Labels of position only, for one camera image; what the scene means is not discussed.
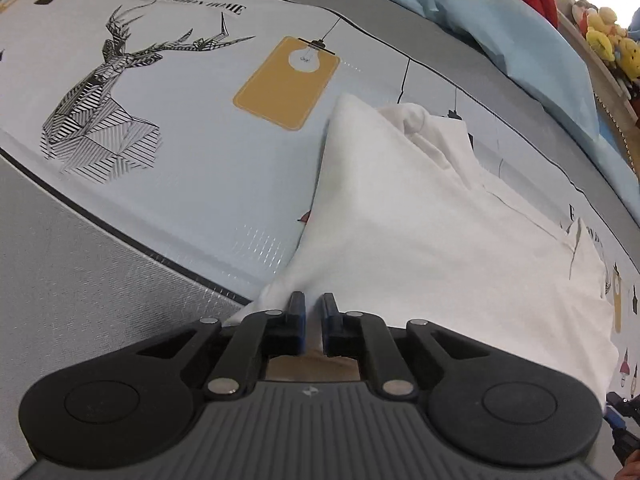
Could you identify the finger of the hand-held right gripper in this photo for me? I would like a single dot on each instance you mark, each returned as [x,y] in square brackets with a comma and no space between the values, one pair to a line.
[617,417]

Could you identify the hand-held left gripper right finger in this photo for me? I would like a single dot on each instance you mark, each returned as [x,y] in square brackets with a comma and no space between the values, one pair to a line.
[327,325]

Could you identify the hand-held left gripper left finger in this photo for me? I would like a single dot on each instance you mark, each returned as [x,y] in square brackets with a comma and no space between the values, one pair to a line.
[299,325]

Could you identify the white long-sleeve shirt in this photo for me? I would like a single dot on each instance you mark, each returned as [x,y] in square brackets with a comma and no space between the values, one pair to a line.
[400,235]

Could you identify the grey printed bed sheet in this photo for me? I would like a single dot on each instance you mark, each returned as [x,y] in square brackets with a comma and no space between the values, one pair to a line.
[150,185]

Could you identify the patterned grey-blue cloth strip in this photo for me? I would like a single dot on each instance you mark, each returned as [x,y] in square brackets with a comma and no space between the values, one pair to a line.
[607,80]

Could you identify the light blue duvet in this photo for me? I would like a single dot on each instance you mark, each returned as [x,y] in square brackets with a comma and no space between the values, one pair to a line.
[500,25]

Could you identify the yellow bear plush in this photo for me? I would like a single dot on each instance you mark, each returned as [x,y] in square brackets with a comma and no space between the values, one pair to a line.
[630,60]

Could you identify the yellow duck plush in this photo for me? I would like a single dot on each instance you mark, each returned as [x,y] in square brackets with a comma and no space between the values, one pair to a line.
[605,30]

